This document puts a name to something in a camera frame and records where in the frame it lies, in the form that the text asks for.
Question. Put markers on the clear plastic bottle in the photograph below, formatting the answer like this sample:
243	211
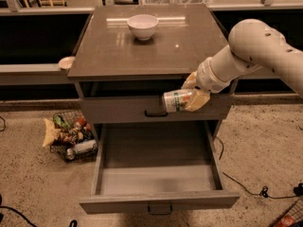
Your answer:
85	146

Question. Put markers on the wire basket bottom right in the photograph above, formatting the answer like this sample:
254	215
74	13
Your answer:
293	217

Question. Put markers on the white ceramic bowl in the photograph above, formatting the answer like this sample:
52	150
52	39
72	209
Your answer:
142	26

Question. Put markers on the small white round dish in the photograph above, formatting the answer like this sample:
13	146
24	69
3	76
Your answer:
66	63

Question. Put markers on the grey drawer cabinet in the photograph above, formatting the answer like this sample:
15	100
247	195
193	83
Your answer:
112	62

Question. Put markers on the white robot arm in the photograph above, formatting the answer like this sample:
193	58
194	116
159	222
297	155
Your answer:
251	44

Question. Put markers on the yellow chip bag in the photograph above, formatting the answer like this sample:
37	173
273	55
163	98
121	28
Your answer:
51	133

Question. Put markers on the black wire snack basket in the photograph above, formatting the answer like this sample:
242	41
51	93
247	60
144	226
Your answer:
74	129

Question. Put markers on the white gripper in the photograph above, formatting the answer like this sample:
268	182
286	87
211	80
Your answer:
204	76

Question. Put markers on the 7up soda can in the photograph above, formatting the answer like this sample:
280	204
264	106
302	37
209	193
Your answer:
177	100

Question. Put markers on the open grey middle drawer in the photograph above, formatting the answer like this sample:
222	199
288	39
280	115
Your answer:
158	168

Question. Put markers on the closed grey top drawer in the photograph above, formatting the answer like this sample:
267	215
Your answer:
133	109

